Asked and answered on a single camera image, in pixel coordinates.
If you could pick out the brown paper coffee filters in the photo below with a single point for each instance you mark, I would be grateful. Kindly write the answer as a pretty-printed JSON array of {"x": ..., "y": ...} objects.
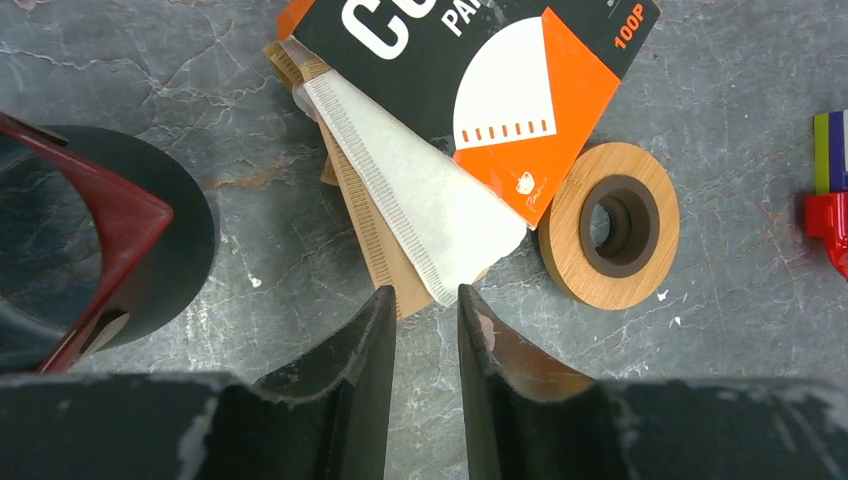
[{"x": 385, "y": 259}]

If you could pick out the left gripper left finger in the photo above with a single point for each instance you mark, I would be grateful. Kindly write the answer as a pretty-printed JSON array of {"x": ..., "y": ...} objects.
[{"x": 322, "y": 416}]

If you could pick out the white paper coffee filter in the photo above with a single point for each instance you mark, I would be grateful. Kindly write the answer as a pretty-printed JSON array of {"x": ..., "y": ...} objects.
[{"x": 448, "y": 224}]

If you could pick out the wooden ring holder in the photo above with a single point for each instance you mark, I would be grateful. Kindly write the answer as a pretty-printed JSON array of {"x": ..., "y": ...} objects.
[{"x": 611, "y": 233}]

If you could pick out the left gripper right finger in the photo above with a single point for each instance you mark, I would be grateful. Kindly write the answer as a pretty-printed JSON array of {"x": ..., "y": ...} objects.
[{"x": 529, "y": 416}]

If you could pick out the coffee filter box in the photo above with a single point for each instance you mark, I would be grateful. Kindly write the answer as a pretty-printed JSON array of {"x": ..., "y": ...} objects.
[{"x": 509, "y": 90}]

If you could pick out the dark red black dripper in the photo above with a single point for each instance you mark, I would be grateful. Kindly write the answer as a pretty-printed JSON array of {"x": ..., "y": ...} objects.
[{"x": 105, "y": 238}]

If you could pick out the red curved plastic piece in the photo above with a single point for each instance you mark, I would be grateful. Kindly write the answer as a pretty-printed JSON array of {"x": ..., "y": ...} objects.
[{"x": 826, "y": 219}]

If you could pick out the blue toy brick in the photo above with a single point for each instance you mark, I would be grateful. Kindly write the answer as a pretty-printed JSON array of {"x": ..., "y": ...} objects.
[{"x": 837, "y": 151}]

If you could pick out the green toy brick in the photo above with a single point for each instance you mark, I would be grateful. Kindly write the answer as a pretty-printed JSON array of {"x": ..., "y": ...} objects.
[{"x": 821, "y": 154}]

